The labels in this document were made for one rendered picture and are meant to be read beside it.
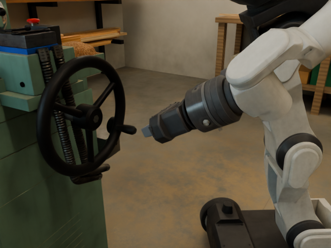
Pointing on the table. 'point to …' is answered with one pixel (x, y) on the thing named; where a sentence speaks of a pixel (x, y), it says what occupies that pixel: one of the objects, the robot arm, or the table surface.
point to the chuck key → (16, 29)
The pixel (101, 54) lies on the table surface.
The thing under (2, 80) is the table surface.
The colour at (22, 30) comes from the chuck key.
